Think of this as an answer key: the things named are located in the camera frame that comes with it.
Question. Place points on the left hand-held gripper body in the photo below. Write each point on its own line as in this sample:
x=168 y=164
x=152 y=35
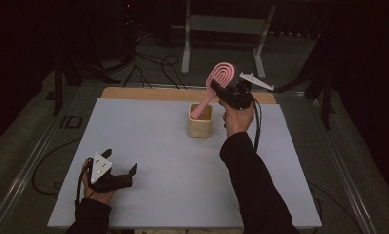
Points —
x=99 y=169

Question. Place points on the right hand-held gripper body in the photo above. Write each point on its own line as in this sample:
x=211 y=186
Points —
x=236 y=96

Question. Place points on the pink hairbrush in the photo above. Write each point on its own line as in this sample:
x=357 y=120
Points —
x=218 y=73

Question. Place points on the beige square cup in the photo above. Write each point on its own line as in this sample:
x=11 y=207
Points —
x=200 y=130

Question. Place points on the person's right hand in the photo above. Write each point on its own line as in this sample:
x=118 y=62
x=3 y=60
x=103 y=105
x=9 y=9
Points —
x=237 y=120

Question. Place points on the person's left hand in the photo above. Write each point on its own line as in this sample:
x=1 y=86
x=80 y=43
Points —
x=99 y=196

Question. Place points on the pale blue table mat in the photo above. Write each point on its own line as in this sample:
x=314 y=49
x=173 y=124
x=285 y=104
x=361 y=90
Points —
x=163 y=156

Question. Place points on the white metal stand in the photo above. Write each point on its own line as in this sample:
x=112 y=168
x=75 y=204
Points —
x=226 y=24

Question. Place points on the black stand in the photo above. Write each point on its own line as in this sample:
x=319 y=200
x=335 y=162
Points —
x=58 y=87
x=326 y=97

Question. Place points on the metal floor rail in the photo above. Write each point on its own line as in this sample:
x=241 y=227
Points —
x=341 y=169
x=29 y=169

